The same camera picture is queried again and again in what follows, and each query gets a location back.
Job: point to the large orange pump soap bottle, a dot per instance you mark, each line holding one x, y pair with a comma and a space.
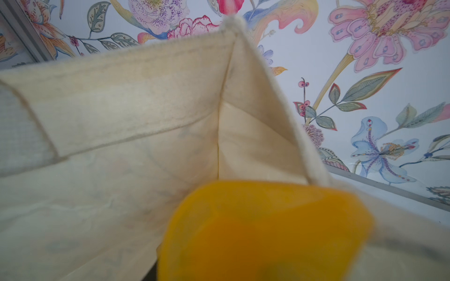
263, 231

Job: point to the cream canvas shopping bag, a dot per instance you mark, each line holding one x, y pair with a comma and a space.
97, 152

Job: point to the aluminium corner post left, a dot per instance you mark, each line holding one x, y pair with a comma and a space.
19, 23

